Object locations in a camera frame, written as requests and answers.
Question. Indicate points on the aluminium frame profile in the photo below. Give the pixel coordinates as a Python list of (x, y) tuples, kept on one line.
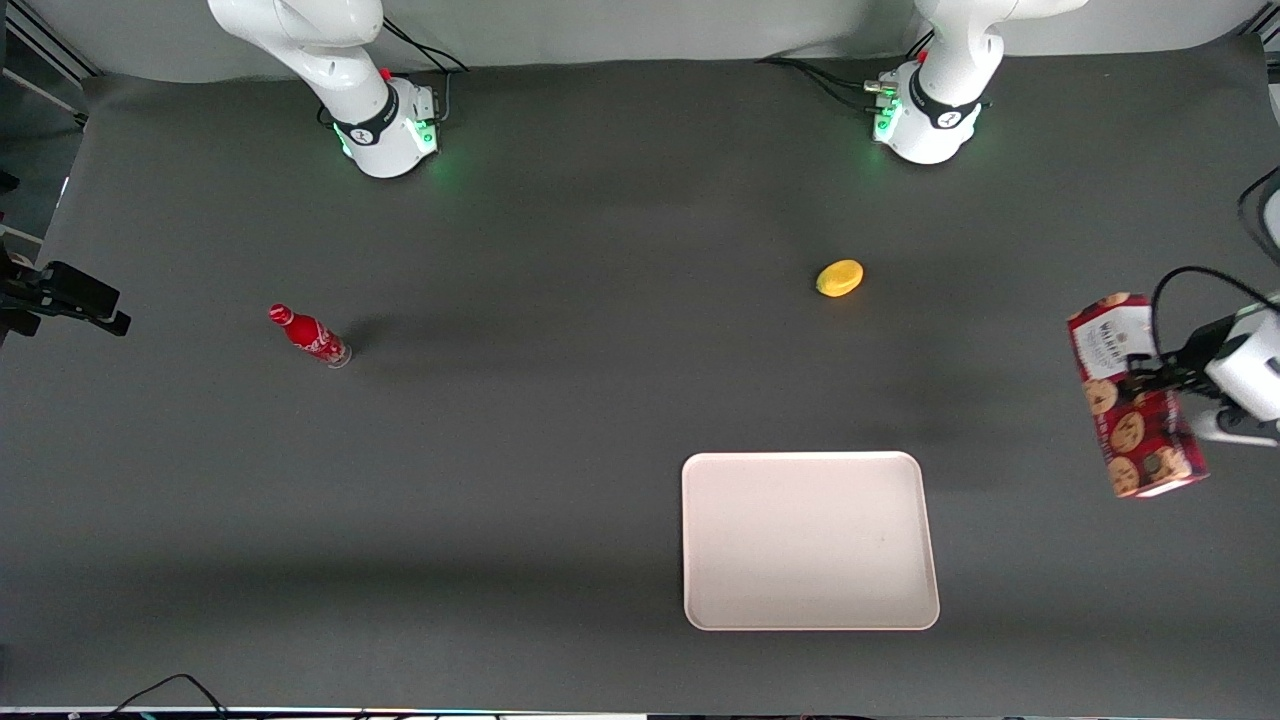
[(45, 40)]

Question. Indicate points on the red cookie box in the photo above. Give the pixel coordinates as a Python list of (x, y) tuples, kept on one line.
[(1135, 400)]

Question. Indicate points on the red cola bottle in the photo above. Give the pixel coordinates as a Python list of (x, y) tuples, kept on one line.
[(310, 335)]

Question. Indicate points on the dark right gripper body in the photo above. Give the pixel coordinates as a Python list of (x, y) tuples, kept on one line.
[(28, 291)]

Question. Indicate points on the yellow lemon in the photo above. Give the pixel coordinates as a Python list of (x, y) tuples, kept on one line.
[(840, 278)]

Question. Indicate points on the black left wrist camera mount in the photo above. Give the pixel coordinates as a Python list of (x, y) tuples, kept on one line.
[(1200, 345)]

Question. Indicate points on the pale pink rectangular tray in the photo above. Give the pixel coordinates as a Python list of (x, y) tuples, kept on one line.
[(810, 540)]

